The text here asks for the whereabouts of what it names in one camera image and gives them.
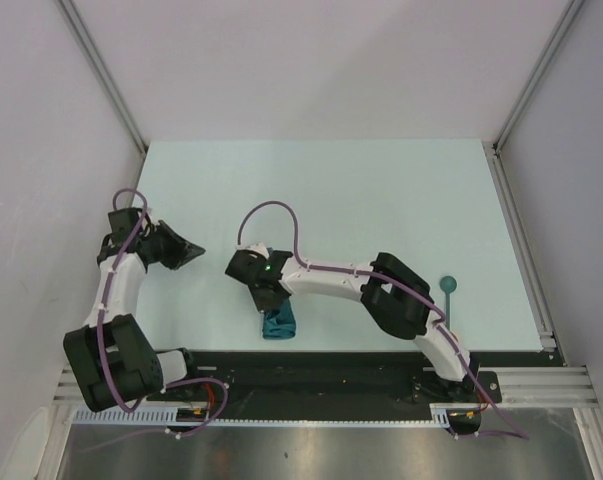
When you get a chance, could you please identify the teal satin napkin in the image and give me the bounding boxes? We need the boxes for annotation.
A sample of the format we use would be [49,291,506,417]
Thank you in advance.
[261,300,297,341]

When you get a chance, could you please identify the teal plastic spoon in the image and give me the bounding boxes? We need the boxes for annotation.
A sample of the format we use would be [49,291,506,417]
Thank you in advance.
[439,275,458,328]

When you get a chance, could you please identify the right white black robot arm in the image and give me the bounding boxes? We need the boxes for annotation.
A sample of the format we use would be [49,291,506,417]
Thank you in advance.
[225,244,479,401]

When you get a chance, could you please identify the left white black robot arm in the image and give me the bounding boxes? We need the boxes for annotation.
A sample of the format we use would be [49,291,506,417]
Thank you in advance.
[63,208,205,412]

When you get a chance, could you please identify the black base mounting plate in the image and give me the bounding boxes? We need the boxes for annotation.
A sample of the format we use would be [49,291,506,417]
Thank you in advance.
[143,349,505,424]

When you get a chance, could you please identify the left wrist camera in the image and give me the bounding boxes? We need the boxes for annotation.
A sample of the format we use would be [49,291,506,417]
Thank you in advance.
[139,208,154,228]

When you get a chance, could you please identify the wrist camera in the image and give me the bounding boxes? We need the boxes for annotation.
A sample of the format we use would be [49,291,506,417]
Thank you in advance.
[139,208,154,228]
[237,242,271,258]

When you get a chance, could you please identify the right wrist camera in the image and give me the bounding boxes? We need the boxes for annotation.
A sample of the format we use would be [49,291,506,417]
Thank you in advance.
[237,242,271,258]

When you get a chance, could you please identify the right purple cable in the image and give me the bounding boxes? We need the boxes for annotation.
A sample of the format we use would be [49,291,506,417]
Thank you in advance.
[236,200,530,441]

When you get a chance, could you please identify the white slotted cable duct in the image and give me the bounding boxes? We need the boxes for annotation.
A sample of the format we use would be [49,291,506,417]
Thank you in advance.
[73,406,450,430]

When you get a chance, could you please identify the left aluminium frame post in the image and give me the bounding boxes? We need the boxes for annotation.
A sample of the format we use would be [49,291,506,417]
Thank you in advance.
[54,0,149,158]

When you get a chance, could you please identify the aluminium frame post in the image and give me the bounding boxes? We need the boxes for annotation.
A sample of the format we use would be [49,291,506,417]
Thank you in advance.
[54,0,149,158]
[491,0,589,155]

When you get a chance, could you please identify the right aluminium frame post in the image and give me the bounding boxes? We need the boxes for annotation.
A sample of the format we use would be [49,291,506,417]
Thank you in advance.
[491,0,589,155]

